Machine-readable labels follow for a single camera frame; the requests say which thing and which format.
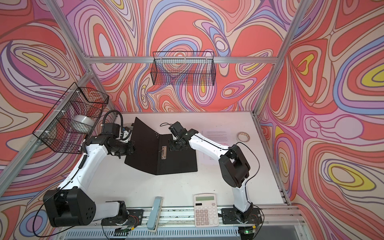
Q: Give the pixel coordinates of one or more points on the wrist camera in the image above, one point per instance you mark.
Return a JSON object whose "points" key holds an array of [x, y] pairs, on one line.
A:
{"points": [[176, 129], [125, 133]]}

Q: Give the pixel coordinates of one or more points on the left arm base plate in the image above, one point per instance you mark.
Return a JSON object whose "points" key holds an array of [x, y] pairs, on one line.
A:
{"points": [[132, 217]]}

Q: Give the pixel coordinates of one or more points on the black wire basket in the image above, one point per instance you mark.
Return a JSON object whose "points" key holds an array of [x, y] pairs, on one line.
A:
{"points": [[58, 131], [183, 68]]}

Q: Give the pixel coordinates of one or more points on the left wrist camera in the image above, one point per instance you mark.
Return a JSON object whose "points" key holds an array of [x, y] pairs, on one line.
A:
{"points": [[125, 133]]}

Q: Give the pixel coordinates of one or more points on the clear tape roll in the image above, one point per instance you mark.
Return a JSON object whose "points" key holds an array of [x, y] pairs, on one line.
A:
{"points": [[243, 137]]}

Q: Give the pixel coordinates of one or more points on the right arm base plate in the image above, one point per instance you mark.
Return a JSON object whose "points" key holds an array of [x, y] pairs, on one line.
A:
{"points": [[235, 216]]}

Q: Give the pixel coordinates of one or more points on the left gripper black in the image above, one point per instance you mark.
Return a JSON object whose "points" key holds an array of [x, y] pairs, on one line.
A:
{"points": [[131, 148]]}

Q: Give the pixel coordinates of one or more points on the marker pen in basket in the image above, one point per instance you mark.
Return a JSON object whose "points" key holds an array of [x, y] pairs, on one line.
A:
{"points": [[83, 146]]}

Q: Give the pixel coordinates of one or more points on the black wire basket left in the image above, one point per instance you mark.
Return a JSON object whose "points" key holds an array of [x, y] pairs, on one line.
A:
{"points": [[58, 131]]}

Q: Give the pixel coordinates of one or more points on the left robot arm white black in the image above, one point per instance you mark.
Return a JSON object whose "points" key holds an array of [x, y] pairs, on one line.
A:
{"points": [[70, 205]]}

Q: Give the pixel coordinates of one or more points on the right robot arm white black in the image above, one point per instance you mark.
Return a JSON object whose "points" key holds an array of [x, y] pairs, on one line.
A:
{"points": [[232, 161]]}

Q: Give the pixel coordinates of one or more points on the black wire basket back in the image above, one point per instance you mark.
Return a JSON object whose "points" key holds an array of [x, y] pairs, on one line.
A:
{"points": [[183, 68]]}

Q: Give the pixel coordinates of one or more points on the blue folder black inside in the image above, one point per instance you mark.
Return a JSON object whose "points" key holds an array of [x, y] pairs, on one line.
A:
{"points": [[153, 154]]}

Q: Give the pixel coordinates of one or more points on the printed paper sheet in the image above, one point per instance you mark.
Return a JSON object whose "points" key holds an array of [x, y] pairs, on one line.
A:
{"points": [[221, 137]]}

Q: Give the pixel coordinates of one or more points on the grey tape roll in basket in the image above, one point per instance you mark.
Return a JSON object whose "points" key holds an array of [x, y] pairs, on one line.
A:
{"points": [[83, 120]]}

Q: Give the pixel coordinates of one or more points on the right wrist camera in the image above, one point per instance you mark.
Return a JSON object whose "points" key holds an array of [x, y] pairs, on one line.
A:
{"points": [[176, 129]]}

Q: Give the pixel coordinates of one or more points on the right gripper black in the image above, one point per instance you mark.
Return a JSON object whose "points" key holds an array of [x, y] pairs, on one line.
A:
{"points": [[172, 147]]}

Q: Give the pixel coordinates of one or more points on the light blue eraser bar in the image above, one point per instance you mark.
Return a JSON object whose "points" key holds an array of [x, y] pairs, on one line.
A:
{"points": [[154, 217]]}

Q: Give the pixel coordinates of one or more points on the pink white calculator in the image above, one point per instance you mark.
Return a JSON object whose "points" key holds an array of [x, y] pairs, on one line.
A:
{"points": [[206, 211]]}

